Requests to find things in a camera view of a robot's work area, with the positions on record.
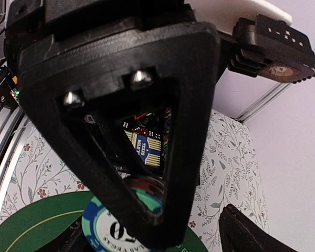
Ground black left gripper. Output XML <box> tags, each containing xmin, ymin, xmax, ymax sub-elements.
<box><xmin>4</xmin><ymin>1</ymin><xmax>200</xmax><ymax>79</ymax></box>

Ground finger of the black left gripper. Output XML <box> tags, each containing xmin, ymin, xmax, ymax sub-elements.
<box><xmin>17</xmin><ymin>22</ymin><xmax>221</xmax><ymax>248</ymax></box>

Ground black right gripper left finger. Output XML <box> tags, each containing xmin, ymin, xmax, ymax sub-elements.
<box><xmin>38</xmin><ymin>222</ymin><xmax>92</xmax><ymax>252</ymax></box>

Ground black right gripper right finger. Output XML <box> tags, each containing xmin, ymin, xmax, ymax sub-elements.
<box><xmin>219</xmin><ymin>204</ymin><xmax>295</xmax><ymax>252</ymax></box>

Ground stack of poker chips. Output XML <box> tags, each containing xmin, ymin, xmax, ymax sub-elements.
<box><xmin>81</xmin><ymin>176</ymin><xmax>165</xmax><ymax>251</ymax></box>

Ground boxed texas holdem cards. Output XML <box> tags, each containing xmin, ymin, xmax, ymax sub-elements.
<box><xmin>125</xmin><ymin>131</ymin><xmax>161</xmax><ymax>167</ymax></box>

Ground round green poker mat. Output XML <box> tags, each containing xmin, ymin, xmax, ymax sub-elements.
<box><xmin>0</xmin><ymin>191</ymin><xmax>209</xmax><ymax>252</ymax></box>

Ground floral white tablecloth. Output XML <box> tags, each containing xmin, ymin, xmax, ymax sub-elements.
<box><xmin>0</xmin><ymin>111</ymin><xmax>268</xmax><ymax>251</ymax></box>

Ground black poker chip case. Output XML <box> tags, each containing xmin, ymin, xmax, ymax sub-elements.
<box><xmin>83</xmin><ymin>107</ymin><xmax>173</xmax><ymax>182</ymax></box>

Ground black and red dice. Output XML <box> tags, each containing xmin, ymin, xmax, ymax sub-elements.
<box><xmin>122</xmin><ymin>121</ymin><xmax>162</xmax><ymax>139</ymax></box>

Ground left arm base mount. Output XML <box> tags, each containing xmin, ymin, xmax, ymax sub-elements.
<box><xmin>0</xmin><ymin>66</ymin><xmax>19</xmax><ymax>110</ymax></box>

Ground front aluminium rail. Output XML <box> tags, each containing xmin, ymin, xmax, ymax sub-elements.
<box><xmin>0</xmin><ymin>59</ymin><xmax>32</xmax><ymax>224</ymax></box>

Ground left aluminium frame post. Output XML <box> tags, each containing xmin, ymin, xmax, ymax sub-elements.
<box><xmin>236</xmin><ymin>39</ymin><xmax>315</xmax><ymax>123</ymax></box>

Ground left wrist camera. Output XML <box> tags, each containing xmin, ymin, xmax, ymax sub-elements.
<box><xmin>228</xmin><ymin>14</ymin><xmax>315</xmax><ymax>83</ymax></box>

